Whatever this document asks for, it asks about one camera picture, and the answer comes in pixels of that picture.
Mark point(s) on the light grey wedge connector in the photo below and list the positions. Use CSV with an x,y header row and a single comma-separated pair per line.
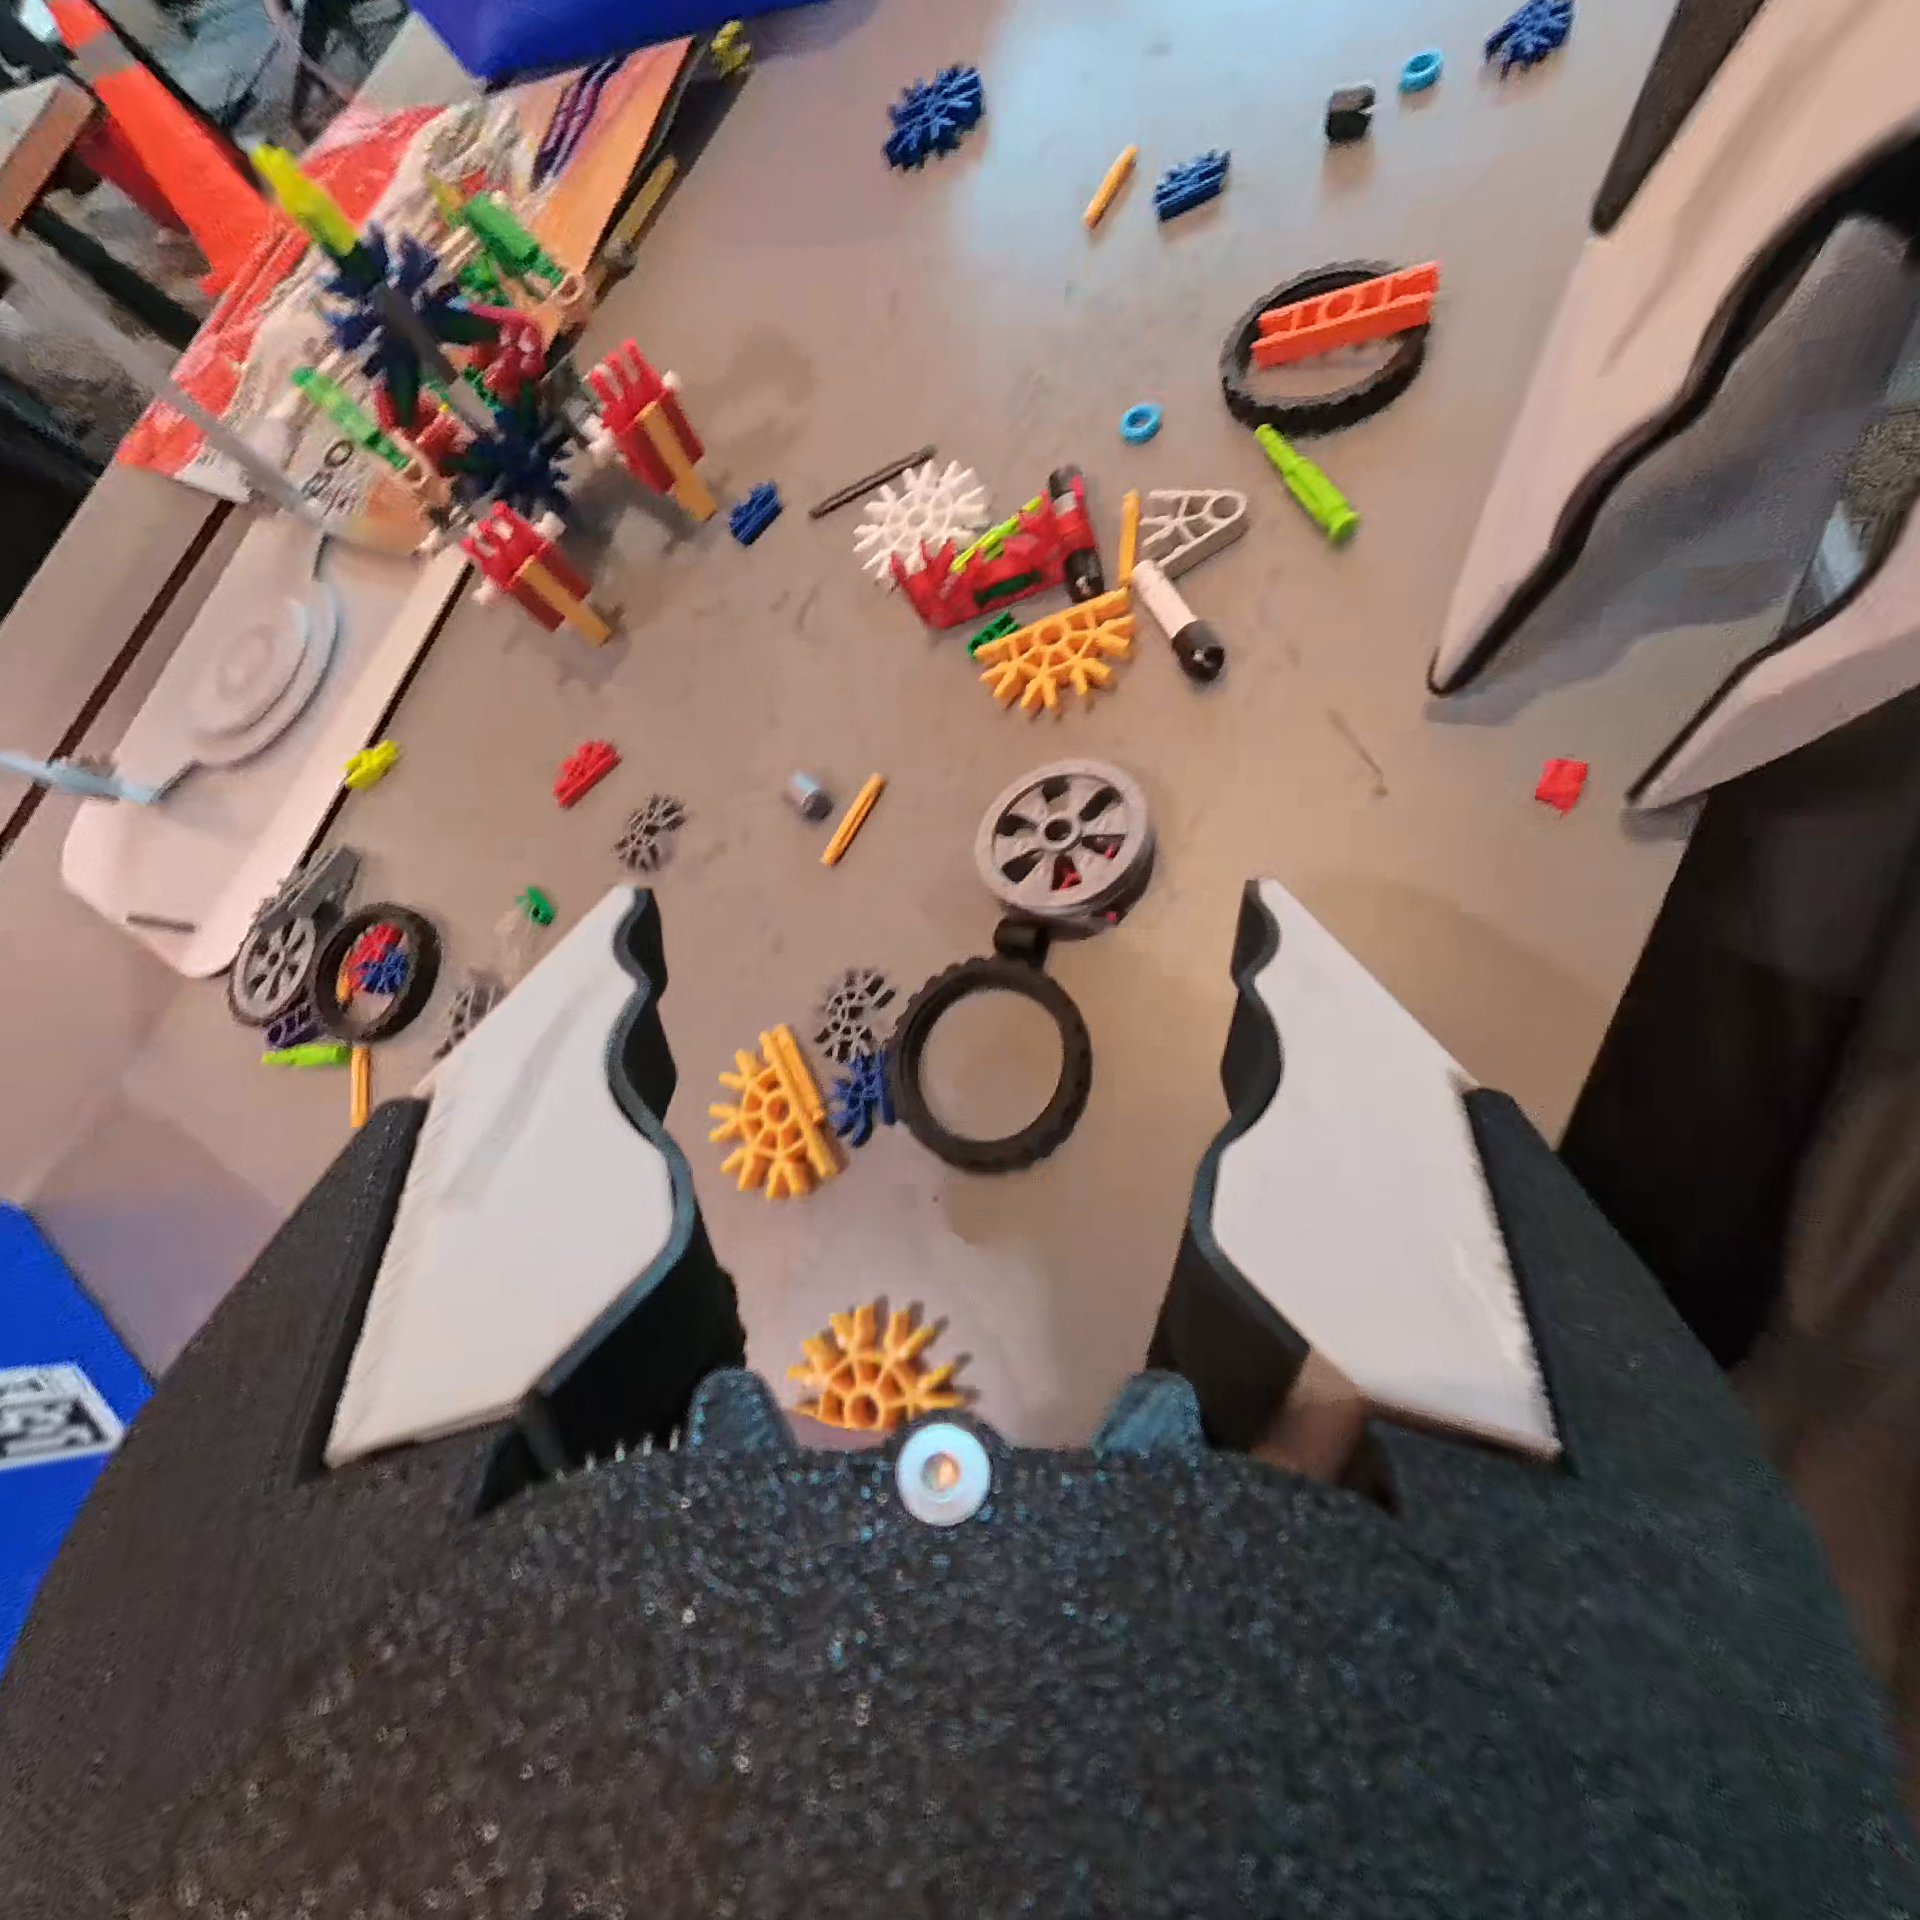
x,y
1200,503

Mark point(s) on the yellow snowflake connector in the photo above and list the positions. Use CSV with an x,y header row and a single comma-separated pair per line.
x,y
1058,652

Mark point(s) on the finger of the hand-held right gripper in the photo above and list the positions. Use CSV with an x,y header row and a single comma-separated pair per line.
x,y
1831,674
1725,181

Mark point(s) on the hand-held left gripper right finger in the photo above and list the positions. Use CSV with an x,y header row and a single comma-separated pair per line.
x,y
1364,1201

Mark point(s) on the yellow half-round connector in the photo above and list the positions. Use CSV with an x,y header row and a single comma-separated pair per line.
x,y
773,1119

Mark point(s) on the black and silver tube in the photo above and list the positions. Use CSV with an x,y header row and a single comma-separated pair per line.
x,y
1072,524

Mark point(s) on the long grey fan connector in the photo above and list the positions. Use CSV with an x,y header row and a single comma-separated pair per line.
x,y
315,885

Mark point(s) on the orange plastic bin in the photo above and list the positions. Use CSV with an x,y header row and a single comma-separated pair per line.
x,y
165,150

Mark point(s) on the light green rod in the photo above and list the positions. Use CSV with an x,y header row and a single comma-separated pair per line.
x,y
308,1054
1305,483
998,536

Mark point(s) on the dark grey snowflake connector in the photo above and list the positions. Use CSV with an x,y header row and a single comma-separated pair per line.
x,y
651,834

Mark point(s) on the red toothed connector assembly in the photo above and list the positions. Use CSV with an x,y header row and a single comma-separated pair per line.
x,y
939,592

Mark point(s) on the small blue connector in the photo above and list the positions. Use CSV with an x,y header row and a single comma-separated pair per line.
x,y
759,512

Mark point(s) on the thin dark grey rod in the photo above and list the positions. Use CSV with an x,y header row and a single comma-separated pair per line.
x,y
873,483

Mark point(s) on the grey half-round connector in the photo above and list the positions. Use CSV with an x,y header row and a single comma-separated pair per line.
x,y
470,1016

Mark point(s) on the white snowflake connector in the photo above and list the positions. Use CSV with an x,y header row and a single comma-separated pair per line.
x,y
915,518

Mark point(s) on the grey spoked wheel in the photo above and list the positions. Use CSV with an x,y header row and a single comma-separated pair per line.
x,y
271,968
1008,863

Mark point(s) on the small black connector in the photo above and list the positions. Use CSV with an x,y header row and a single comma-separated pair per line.
x,y
1351,114
1021,941

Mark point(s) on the green clip connector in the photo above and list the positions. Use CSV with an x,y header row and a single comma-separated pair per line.
x,y
991,639
536,904

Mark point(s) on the yellow fan connector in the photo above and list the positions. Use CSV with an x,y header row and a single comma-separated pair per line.
x,y
871,1364

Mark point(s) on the blue bin with tag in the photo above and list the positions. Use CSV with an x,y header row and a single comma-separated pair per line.
x,y
61,1305

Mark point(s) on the large blue snowflake connector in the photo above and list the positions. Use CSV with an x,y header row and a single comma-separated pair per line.
x,y
933,117

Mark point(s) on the short orange rod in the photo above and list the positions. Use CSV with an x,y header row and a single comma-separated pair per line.
x,y
1110,188
361,1088
1129,540
854,820

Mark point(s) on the small grey spacer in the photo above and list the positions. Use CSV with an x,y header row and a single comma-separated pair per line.
x,y
811,794

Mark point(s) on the orange ladder-shaped connector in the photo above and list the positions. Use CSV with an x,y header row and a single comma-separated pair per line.
x,y
1343,314

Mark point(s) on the blue plastic bin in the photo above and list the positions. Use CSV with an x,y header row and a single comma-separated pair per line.
x,y
601,30

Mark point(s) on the grey stand bar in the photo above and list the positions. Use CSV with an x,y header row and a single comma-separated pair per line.
x,y
240,459

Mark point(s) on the yellow clip connector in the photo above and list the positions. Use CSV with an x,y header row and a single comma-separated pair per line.
x,y
730,48
373,764

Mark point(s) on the white rod with black tip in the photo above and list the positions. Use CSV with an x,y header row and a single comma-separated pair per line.
x,y
1167,601

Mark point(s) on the red half-round connector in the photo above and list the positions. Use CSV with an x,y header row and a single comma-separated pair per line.
x,y
585,774

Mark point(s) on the white stand base board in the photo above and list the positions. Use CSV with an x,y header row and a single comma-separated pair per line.
x,y
181,855

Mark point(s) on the black rubber tyre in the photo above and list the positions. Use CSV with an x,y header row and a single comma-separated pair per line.
x,y
991,1149
431,975
1290,412

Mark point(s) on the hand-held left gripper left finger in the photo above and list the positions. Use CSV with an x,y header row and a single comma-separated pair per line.
x,y
510,1231

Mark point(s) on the orange cardboard toy box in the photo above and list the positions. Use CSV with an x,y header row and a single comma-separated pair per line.
x,y
601,165

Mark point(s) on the tiny red connector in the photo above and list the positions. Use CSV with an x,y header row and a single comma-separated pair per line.
x,y
1560,784

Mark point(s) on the purple connector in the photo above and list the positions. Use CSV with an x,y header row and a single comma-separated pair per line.
x,y
290,1029

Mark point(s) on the blue half-round connector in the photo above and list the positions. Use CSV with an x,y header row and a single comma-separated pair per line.
x,y
1530,30
1192,184
386,970
866,1099

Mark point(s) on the colourful construction toy model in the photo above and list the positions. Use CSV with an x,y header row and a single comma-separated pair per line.
x,y
399,322

